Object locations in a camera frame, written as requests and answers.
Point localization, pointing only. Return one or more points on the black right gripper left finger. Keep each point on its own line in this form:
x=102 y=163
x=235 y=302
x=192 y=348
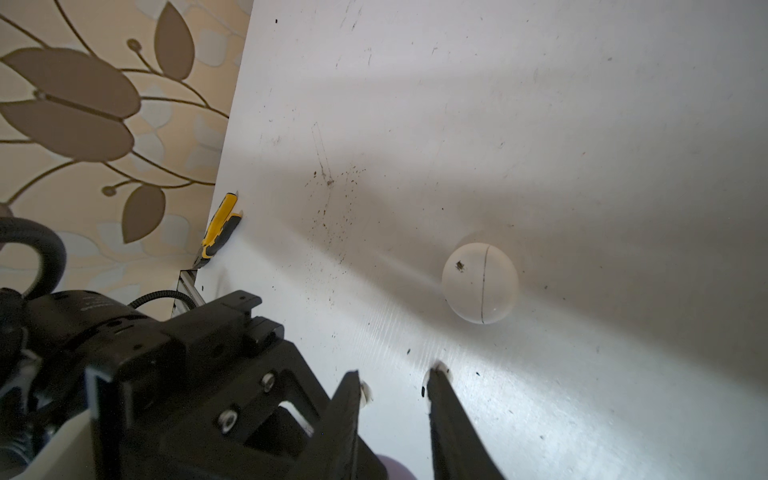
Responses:
x=332 y=451

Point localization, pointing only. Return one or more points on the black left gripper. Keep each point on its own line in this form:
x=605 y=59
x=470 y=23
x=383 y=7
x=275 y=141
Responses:
x=215 y=393

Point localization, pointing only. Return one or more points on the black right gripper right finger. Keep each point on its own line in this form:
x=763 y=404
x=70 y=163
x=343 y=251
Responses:
x=457 y=451

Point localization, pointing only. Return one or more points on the purple earbud charging case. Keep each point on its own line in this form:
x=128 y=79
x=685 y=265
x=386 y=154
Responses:
x=395 y=469

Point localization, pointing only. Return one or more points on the white round earbud case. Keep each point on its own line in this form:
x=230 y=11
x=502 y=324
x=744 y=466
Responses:
x=480 y=283

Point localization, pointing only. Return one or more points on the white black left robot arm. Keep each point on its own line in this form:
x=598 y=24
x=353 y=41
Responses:
x=48 y=337

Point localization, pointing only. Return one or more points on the yellow black pliers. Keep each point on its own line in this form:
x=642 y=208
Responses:
x=220 y=229

